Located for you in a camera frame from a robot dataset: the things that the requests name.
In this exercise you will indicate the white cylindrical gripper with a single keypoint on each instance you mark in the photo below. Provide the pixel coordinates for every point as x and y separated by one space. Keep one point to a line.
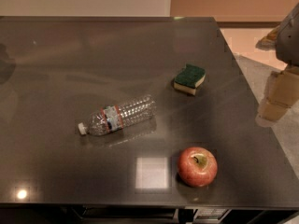
289 42

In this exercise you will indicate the green and yellow sponge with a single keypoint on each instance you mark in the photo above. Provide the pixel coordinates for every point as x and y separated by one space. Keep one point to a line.
189 79

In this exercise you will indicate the red apple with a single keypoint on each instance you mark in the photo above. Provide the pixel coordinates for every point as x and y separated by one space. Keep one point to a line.
197 167

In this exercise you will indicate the clear plastic water bottle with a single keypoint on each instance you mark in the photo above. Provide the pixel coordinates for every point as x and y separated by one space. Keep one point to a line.
112 118

